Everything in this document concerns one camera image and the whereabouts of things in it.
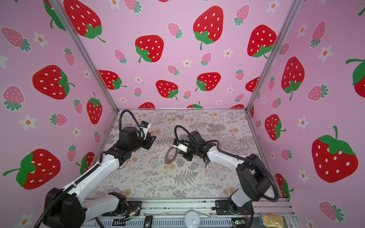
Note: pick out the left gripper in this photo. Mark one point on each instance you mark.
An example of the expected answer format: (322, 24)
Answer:
(148, 141)

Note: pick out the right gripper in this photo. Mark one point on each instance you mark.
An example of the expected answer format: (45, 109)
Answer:
(186, 156)

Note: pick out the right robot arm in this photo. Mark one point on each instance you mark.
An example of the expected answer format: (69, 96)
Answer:
(255, 180)

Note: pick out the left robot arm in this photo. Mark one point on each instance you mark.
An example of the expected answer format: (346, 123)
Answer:
(67, 207)

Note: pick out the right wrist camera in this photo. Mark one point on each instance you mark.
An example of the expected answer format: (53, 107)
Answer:
(180, 146)

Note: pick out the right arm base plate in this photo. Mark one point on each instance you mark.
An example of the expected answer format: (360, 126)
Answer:
(227, 207)

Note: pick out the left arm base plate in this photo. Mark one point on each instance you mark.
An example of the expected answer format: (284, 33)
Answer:
(123, 211)

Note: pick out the aluminium front rail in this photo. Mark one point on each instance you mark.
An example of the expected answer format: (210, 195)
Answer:
(170, 213)

